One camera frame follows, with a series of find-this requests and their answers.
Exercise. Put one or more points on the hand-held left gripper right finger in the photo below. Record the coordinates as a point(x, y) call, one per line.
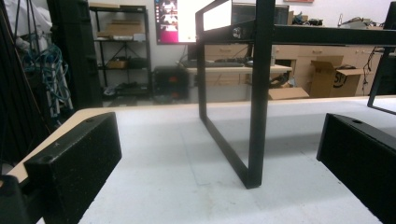
point(362, 155)

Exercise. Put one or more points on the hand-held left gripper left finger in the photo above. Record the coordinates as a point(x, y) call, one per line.
point(73, 165)

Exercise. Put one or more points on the black metal stand leg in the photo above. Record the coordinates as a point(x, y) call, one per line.
point(378, 77)

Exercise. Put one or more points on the open cardboard box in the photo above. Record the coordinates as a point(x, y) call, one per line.
point(334, 77)

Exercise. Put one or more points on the flat cardboard box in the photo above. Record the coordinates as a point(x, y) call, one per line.
point(288, 93)

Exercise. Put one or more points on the wooden drawer cabinet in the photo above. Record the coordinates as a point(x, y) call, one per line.
point(320, 59)

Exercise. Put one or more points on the black metal shelf rack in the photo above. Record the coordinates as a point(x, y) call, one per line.
point(123, 49)

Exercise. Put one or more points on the black computer tower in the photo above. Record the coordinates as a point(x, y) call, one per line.
point(170, 82)

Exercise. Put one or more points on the cardboard box on shelf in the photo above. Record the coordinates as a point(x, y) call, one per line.
point(123, 28)

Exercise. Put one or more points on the wooden desk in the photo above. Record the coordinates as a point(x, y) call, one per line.
point(227, 70)

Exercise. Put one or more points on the black keyboard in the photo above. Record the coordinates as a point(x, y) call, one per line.
point(214, 64)

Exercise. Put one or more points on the computer monitor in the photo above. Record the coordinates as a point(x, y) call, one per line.
point(177, 20)

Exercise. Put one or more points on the black metal frame stand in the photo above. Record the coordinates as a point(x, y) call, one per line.
point(261, 93)

